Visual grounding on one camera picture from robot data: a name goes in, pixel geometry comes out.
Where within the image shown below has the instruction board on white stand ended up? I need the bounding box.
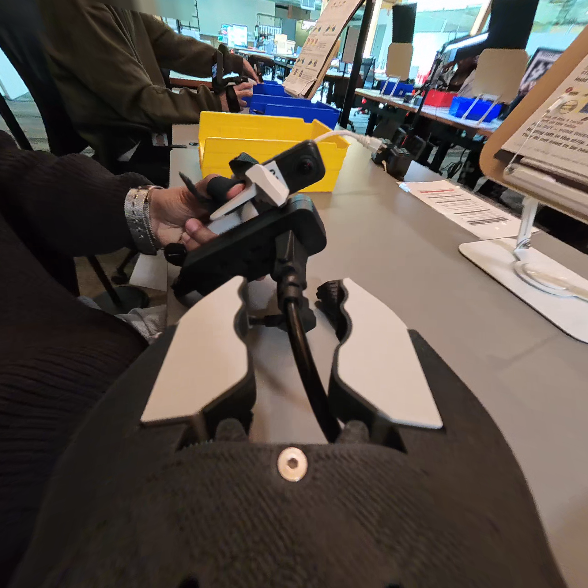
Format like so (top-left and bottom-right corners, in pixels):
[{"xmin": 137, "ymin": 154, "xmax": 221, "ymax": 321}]
[{"xmin": 459, "ymin": 32, "xmax": 588, "ymax": 344}]

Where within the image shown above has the cardboard instruction board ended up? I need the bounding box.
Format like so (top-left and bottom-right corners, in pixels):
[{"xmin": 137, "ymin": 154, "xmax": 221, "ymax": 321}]
[{"xmin": 282, "ymin": 0, "xmax": 364, "ymax": 99}]

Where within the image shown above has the person's left forearm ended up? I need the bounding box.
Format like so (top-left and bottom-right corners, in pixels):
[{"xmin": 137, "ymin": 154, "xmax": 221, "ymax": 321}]
[{"xmin": 0, "ymin": 131, "xmax": 152, "ymax": 258}]

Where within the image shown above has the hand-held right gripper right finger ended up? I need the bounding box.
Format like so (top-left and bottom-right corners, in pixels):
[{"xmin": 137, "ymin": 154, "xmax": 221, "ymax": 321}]
[{"xmin": 327, "ymin": 277, "xmax": 445, "ymax": 444}]

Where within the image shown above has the silver wristwatch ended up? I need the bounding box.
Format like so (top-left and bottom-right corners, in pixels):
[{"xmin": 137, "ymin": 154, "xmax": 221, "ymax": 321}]
[{"xmin": 124, "ymin": 185, "xmax": 164, "ymax": 256}]

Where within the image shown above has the printed paper sheet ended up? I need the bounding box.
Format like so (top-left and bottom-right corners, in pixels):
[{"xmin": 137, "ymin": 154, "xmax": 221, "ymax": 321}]
[{"xmin": 399, "ymin": 180, "xmax": 540, "ymax": 240}]

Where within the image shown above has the wooden background table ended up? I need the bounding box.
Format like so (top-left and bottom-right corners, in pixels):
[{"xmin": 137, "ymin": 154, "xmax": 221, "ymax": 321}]
[{"xmin": 356, "ymin": 87, "xmax": 506, "ymax": 138}]

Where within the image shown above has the person's leg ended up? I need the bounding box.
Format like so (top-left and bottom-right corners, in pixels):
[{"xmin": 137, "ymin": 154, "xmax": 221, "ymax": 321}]
[{"xmin": 78, "ymin": 296, "xmax": 168, "ymax": 343}]

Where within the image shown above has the yellow plastic bin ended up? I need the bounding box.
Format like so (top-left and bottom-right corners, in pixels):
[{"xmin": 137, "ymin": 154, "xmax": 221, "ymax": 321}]
[{"xmin": 198, "ymin": 111, "xmax": 351, "ymax": 193}]

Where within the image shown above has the black support pole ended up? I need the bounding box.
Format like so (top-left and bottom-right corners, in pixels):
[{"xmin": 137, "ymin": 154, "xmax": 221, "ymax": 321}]
[{"xmin": 337, "ymin": 0, "xmax": 375, "ymax": 129}]

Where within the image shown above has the tan card sign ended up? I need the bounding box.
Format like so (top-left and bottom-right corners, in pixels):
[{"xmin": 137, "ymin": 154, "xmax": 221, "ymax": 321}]
[
  {"xmin": 386, "ymin": 42, "xmax": 415, "ymax": 80},
  {"xmin": 473, "ymin": 48, "xmax": 530, "ymax": 104}
]

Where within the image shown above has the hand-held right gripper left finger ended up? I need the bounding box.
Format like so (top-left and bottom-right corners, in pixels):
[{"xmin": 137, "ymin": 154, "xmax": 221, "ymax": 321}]
[{"xmin": 139, "ymin": 276, "xmax": 257, "ymax": 425}]

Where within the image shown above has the white power cord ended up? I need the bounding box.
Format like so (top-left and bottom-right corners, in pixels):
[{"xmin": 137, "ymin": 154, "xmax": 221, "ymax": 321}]
[{"xmin": 313, "ymin": 130, "xmax": 383, "ymax": 152}]

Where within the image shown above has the person's left hand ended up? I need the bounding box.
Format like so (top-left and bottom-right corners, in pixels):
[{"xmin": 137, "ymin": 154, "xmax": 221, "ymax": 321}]
[{"xmin": 148, "ymin": 174, "xmax": 222, "ymax": 252}]

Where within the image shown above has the black power strip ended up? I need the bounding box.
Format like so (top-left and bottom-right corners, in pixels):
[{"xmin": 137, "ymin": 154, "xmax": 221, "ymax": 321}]
[{"xmin": 171, "ymin": 195, "xmax": 328, "ymax": 306}]

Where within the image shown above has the grey desk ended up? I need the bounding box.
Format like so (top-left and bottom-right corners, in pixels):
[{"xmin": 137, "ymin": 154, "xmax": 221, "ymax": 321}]
[{"xmin": 168, "ymin": 124, "xmax": 588, "ymax": 588}]

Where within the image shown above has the black extension cord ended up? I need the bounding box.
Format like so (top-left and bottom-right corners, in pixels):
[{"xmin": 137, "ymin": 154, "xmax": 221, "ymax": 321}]
[{"xmin": 273, "ymin": 230, "xmax": 345, "ymax": 443}]

